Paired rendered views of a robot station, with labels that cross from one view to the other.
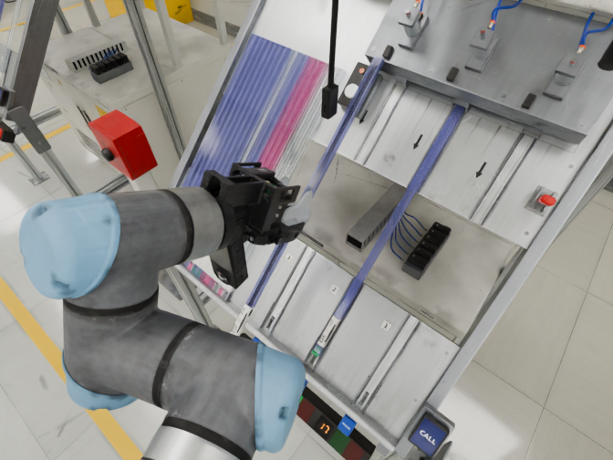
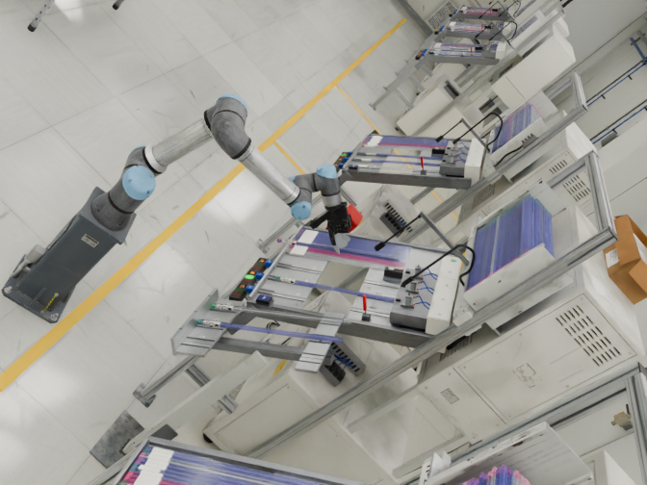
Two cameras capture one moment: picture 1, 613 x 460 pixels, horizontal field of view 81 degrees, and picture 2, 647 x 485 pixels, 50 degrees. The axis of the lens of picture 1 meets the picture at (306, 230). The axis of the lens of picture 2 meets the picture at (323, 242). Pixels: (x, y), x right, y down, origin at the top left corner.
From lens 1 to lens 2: 2.32 m
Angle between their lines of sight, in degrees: 38
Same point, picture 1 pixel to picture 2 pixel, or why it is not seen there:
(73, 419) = (159, 223)
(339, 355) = (278, 285)
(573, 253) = not seen: outside the picture
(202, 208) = (337, 198)
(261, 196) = (343, 219)
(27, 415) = (158, 200)
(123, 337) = (308, 183)
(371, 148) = (371, 283)
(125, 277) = (322, 181)
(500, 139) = (386, 310)
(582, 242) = not seen: outside the picture
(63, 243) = (329, 168)
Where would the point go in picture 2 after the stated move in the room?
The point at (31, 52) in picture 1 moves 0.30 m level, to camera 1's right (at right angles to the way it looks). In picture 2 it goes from (381, 177) to (397, 218)
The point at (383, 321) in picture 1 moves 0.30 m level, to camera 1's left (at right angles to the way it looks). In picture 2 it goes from (299, 293) to (284, 233)
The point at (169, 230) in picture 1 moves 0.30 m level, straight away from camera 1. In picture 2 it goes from (332, 189) to (366, 181)
